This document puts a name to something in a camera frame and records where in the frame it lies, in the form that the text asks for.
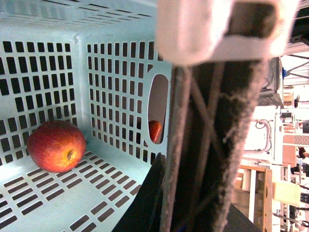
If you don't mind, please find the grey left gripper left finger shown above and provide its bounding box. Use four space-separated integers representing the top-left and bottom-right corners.
113 153 166 232

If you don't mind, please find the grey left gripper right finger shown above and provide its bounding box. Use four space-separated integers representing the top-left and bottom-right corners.
160 59 266 232

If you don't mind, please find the red yellow apple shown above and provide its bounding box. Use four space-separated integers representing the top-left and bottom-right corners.
27 120 86 173

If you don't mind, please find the light blue plastic basket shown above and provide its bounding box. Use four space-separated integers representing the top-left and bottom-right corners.
0 0 172 232

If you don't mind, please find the red mango on table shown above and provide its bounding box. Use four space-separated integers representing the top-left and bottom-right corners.
148 120 162 143

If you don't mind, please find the white gripper finger mount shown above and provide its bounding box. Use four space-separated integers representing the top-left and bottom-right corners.
155 0 298 66

